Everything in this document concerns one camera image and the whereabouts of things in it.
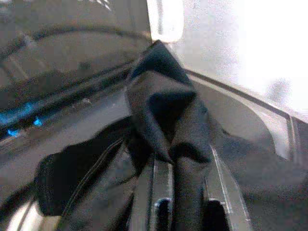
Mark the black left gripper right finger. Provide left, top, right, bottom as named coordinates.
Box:
left=203, top=143, right=254, bottom=231

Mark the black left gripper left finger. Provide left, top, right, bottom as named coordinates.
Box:
left=131, top=154, right=175, bottom=231

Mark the dark blue garment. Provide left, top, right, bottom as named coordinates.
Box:
left=33, top=39, right=218, bottom=218

